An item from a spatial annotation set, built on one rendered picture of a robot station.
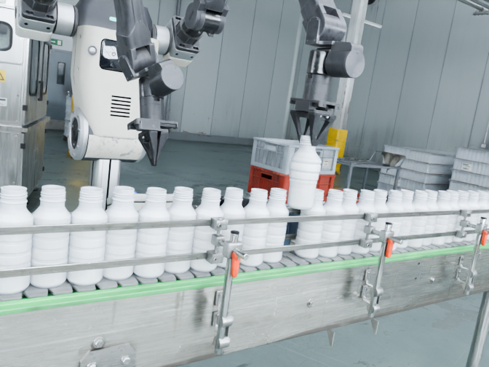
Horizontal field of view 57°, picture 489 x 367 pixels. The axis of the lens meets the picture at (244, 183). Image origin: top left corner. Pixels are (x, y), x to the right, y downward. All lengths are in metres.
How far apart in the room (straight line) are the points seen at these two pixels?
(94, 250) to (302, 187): 0.46
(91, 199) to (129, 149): 0.66
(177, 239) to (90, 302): 0.19
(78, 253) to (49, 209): 0.09
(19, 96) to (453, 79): 10.38
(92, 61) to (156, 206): 0.65
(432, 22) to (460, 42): 1.04
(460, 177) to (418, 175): 0.79
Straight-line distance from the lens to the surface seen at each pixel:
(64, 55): 13.05
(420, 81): 13.11
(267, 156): 3.44
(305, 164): 1.00
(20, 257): 0.78
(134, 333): 0.88
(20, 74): 4.41
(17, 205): 0.77
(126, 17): 1.05
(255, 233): 0.96
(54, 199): 0.78
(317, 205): 1.08
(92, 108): 1.38
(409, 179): 8.22
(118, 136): 1.41
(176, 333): 0.92
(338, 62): 0.96
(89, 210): 0.79
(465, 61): 12.56
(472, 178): 7.56
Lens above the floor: 1.34
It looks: 10 degrees down
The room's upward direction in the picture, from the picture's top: 8 degrees clockwise
